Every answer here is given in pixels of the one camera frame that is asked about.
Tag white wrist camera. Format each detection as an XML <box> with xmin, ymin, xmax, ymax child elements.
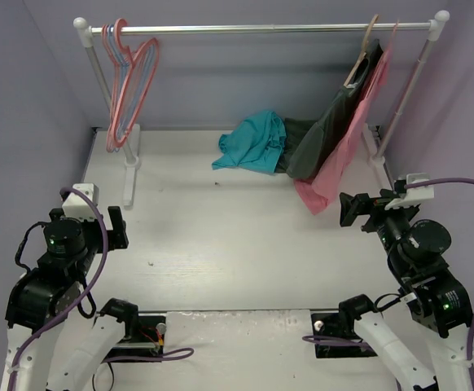
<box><xmin>62</xmin><ymin>183</ymin><xmax>99</xmax><ymax>222</ymax></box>
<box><xmin>384</xmin><ymin>173</ymin><xmax>435</xmax><ymax>211</ymax></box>

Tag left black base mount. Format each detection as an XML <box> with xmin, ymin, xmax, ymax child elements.
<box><xmin>106</xmin><ymin>312</ymin><xmax>167</xmax><ymax>362</ymax></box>

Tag white metal clothes rack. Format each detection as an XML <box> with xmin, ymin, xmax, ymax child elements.
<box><xmin>73</xmin><ymin>10</ymin><xmax>450</xmax><ymax>209</ymax></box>

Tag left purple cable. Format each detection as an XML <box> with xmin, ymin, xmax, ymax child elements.
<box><xmin>7</xmin><ymin>185</ymin><xmax>195</xmax><ymax>391</ymax></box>

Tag pink plastic hanger front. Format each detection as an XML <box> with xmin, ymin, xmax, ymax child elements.
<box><xmin>106</xmin><ymin>18</ymin><xmax>160</xmax><ymax>153</ymax></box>

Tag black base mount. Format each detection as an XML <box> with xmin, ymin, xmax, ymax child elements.
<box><xmin>310</xmin><ymin>311</ymin><xmax>376</xmax><ymax>359</ymax></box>
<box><xmin>106</xmin><ymin>312</ymin><xmax>167</xmax><ymax>362</ymax></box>

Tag wooden hanger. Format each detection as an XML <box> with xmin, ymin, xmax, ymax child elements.
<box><xmin>343</xmin><ymin>14</ymin><xmax>380</xmax><ymax>87</ymax></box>

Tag pink plastic hanger rear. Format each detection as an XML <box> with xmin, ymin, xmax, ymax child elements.
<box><xmin>101</xmin><ymin>24</ymin><xmax>133</xmax><ymax>152</ymax></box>

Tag pink hanger on right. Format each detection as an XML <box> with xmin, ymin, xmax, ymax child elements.
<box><xmin>384</xmin><ymin>20</ymin><xmax>400</xmax><ymax>55</ymax></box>

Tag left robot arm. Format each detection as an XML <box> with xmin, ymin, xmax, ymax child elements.
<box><xmin>1</xmin><ymin>206</ymin><xmax>138</xmax><ymax>390</ymax></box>

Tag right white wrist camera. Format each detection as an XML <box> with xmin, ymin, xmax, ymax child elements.
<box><xmin>384</xmin><ymin>173</ymin><xmax>435</xmax><ymax>211</ymax></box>

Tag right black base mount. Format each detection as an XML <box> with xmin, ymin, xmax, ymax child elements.
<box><xmin>310</xmin><ymin>311</ymin><xmax>376</xmax><ymax>359</ymax></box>

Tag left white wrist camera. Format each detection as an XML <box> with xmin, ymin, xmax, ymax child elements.
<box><xmin>62</xmin><ymin>183</ymin><xmax>99</xmax><ymax>222</ymax></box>

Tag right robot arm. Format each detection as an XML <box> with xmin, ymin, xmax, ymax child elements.
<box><xmin>339</xmin><ymin>190</ymin><xmax>474</xmax><ymax>390</ymax></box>

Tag pink plastic hanger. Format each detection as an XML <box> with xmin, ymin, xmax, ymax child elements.
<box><xmin>106</xmin><ymin>18</ymin><xmax>160</xmax><ymax>153</ymax></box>
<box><xmin>101</xmin><ymin>24</ymin><xmax>133</xmax><ymax>152</ymax></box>

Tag dark green t shirt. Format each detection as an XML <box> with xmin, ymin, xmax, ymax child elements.
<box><xmin>275</xmin><ymin>39</ymin><xmax>384</xmax><ymax>180</ymax></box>

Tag pink t shirt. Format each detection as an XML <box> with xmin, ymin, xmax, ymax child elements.
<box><xmin>293</xmin><ymin>43</ymin><xmax>394</xmax><ymax>216</ymax></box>

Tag teal t shirt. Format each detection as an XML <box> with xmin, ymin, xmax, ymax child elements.
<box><xmin>212</xmin><ymin>111</ymin><xmax>287</xmax><ymax>175</ymax></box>

